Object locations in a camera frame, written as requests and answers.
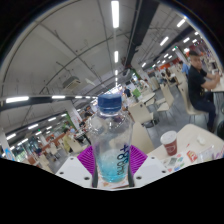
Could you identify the red paper cup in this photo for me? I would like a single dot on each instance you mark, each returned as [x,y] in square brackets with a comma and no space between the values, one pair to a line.
[170,145]

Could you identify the group of beige chairs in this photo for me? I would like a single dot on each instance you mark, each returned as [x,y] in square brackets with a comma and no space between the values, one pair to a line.
[141,113]

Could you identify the ceiling air conditioner unit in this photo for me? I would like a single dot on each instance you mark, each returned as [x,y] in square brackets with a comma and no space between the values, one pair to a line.
[71,82]

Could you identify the ceiling strip lights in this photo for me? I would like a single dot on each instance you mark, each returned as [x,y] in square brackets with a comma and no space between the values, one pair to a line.
[115,13]

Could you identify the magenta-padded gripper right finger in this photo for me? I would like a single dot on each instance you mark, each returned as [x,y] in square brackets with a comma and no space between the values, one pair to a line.
[150,168]

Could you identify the small red sauce packet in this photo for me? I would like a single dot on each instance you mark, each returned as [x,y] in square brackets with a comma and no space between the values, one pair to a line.
[192,156]

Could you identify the clear blue-capped water bottle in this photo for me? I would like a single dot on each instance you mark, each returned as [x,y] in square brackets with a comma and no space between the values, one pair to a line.
[110,140]

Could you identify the colourful sticker sheet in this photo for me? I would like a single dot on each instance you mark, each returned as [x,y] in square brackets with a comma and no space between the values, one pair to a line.
[175,162]

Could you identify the small crumpled white tissue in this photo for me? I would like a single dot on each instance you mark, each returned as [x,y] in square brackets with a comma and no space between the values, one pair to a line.
[201,140]

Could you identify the clear plastic wrapper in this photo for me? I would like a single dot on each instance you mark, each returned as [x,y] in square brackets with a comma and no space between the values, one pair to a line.
[206,154]

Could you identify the beige cafeteria chair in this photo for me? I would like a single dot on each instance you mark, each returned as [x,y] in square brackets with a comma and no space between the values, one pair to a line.
[143,138]

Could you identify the beige neighbouring table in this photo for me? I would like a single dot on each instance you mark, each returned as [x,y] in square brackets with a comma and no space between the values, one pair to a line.
[218,87]

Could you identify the person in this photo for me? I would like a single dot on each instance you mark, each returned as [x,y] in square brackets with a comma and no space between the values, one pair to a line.
[67,140]
[196,83]

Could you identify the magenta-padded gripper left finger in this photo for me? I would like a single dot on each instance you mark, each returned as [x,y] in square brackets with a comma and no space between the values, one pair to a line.
[75,170]

